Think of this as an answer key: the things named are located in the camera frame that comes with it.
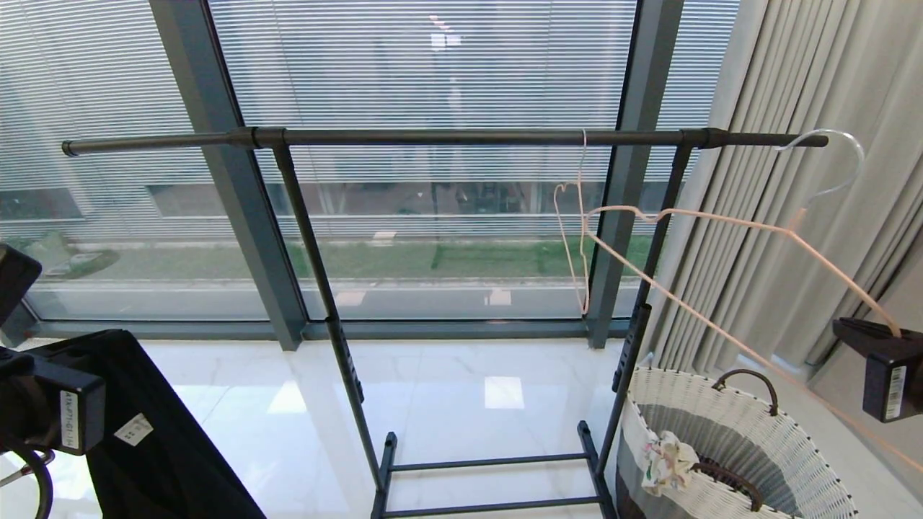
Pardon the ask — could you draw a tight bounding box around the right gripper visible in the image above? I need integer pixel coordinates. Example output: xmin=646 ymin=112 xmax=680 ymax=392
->
xmin=862 ymin=337 xmax=923 ymax=424

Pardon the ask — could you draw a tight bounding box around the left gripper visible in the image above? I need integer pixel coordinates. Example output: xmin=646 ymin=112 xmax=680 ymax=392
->
xmin=0 ymin=352 xmax=107 ymax=456

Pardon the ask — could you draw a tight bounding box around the black garment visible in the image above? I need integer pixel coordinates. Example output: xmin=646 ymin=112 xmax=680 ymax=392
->
xmin=29 ymin=329 xmax=268 ymax=519

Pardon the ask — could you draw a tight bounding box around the pink clothes hanger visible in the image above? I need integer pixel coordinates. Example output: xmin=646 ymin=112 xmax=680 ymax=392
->
xmin=580 ymin=128 xmax=923 ymax=456
xmin=553 ymin=130 xmax=593 ymax=319

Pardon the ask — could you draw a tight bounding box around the white laundry basket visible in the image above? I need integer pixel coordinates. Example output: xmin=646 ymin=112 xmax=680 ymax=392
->
xmin=615 ymin=368 xmax=859 ymax=519

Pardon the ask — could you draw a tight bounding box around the black clothes rack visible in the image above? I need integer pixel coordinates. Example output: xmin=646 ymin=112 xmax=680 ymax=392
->
xmin=61 ymin=126 xmax=830 ymax=519

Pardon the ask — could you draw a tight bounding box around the cream printed garment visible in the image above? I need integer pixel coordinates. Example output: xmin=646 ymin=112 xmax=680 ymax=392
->
xmin=640 ymin=430 xmax=701 ymax=498

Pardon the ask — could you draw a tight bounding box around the beige curtain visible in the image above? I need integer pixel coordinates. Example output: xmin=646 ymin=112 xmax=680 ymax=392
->
xmin=638 ymin=0 xmax=923 ymax=377

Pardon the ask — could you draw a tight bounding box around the window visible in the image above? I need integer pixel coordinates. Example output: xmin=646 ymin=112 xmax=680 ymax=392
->
xmin=0 ymin=0 xmax=741 ymax=352

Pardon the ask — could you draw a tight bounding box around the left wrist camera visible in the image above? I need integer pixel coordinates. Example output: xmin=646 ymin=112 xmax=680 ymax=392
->
xmin=0 ymin=244 xmax=43 ymax=329

